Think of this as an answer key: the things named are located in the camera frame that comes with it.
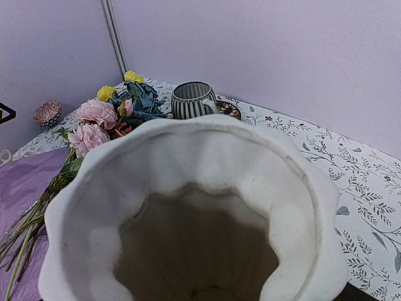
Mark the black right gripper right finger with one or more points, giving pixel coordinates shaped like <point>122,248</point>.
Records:
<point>352,293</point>

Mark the floral tablecloth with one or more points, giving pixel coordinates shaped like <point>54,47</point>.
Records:
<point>367,220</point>

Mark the pink paper flower bouquet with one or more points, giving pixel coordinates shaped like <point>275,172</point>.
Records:
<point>28,185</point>

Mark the white ribbed vase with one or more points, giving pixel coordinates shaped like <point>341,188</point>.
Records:
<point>200,209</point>

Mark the striped ceramic cup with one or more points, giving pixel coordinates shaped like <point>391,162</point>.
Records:
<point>193,99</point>

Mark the pink peony flower stem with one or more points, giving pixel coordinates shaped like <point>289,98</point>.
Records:
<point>95,118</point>

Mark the left metal frame post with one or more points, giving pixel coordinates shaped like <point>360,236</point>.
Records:
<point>112,28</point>

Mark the cream printed ribbon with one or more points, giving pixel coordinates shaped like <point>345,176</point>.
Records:
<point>5,156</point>

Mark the pink patterned bowl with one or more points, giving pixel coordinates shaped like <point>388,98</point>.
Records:
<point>48,114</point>

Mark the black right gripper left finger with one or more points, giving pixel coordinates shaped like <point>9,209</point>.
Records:
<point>7,113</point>

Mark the red patterned saucer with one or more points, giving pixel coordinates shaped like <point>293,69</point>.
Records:
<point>229,109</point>

